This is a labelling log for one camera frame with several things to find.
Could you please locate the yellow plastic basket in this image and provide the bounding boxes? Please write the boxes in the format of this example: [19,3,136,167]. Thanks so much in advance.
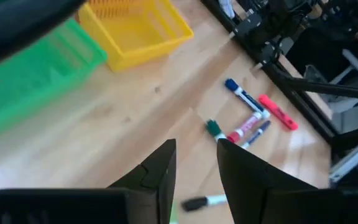
[78,0,195,73]

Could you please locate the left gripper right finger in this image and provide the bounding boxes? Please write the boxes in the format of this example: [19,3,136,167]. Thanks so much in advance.
[216,138,319,224]

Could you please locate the blue Expo marker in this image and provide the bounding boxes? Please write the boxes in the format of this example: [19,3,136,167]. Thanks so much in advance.
[224,78,271,119]

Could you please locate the black aluminium table frame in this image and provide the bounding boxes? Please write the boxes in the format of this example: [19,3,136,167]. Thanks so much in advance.
[200,0,358,187]

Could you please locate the dark green Expo marker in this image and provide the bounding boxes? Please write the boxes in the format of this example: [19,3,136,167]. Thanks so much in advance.
[205,119,228,143]

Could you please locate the black cap white marker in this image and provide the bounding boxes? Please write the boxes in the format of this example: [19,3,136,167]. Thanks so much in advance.
[181,194,229,213]

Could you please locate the thin purple marker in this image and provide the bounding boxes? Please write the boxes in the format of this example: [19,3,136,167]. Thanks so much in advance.
[240,120,272,150]

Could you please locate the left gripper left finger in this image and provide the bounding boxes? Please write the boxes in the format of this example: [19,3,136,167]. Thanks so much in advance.
[106,138,178,224]

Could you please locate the grey office chair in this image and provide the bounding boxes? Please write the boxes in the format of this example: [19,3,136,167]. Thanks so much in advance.
[305,48,358,103]

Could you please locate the green plastic basket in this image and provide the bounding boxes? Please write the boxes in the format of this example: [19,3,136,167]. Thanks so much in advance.
[0,18,108,144]

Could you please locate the pink highlighter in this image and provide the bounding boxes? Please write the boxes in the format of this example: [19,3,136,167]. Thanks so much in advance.
[258,94,300,131]

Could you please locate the silver aluminium bracket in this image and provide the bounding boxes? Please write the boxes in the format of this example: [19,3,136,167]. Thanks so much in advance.
[328,135,358,184]

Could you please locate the blurry black cable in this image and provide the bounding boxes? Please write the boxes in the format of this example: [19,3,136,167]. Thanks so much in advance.
[0,0,86,71]

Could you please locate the red Expo marker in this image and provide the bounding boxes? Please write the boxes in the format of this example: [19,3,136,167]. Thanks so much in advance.
[227,111,263,144]

